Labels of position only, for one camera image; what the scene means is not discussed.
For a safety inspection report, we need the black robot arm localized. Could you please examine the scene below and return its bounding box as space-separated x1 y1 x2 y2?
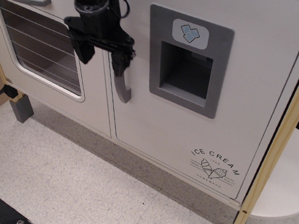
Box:
64 0 135 77

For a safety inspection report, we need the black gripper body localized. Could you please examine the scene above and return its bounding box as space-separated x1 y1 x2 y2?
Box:
64 4 135 59

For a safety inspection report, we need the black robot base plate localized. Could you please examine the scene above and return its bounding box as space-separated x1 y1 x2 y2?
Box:
0 198 34 224

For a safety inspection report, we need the light wooden corner post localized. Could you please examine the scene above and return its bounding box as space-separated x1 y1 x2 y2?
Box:
234 83 299 224

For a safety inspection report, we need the grey left post foot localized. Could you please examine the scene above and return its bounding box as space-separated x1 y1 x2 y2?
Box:
9 95 34 123

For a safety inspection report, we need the grey ice dispenser panel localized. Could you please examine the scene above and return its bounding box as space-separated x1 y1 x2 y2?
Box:
149 4 235 119

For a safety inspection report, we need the white toy fridge door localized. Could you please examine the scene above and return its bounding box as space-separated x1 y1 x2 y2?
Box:
113 0 299 205

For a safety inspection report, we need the white toy oven door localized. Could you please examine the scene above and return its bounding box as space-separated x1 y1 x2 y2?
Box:
0 0 111 137

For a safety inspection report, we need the grey fridge door handle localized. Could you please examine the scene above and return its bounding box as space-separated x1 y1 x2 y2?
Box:
113 72 131 103

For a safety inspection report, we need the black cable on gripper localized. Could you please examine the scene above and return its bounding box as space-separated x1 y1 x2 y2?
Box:
110 0 131 19

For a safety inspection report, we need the white round table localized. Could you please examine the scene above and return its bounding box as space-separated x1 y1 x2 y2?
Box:
250 129 299 219

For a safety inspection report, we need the black clamp knob left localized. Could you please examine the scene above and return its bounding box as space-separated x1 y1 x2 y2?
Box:
0 84 18 99

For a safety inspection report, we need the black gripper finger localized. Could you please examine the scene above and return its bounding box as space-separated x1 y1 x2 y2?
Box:
111 51 133 77
71 37 95 64

